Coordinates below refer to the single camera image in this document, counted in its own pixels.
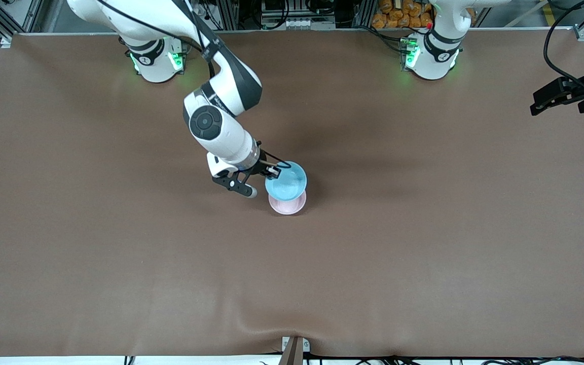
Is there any light blue bowl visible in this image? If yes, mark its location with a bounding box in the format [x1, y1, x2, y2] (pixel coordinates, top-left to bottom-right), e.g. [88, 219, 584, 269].
[265, 161, 308, 202]

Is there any pink bowl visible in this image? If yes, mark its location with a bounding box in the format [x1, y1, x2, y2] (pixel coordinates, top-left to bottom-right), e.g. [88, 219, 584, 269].
[269, 190, 307, 216]

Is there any brown table mat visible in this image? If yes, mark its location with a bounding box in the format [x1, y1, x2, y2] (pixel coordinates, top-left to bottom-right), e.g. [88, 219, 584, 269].
[0, 31, 584, 358]

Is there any white socket strip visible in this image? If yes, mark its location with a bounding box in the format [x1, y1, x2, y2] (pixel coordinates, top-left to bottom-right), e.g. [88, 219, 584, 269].
[261, 18, 324, 29]

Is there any orange packets pile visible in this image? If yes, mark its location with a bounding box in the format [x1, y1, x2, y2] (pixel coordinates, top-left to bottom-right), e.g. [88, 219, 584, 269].
[372, 0, 433, 29]

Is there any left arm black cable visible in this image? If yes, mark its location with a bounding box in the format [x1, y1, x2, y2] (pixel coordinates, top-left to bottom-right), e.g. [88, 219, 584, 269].
[544, 0, 584, 97]

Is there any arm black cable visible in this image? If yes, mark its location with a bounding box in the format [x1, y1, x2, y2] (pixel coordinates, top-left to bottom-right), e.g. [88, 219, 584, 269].
[97, 0, 293, 171]
[544, 0, 584, 97]

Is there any aluminium frame post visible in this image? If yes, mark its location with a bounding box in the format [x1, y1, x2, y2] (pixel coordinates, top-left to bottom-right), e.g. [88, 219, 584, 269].
[217, 0, 238, 30]
[353, 0, 375, 28]

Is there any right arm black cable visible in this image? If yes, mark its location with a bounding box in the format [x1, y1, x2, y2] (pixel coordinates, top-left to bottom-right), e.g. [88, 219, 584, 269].
[97, 0, 293, 171]

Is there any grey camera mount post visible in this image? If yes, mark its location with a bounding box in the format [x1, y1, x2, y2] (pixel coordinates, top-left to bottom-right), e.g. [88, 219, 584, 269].
[282, 336, 310, 365]

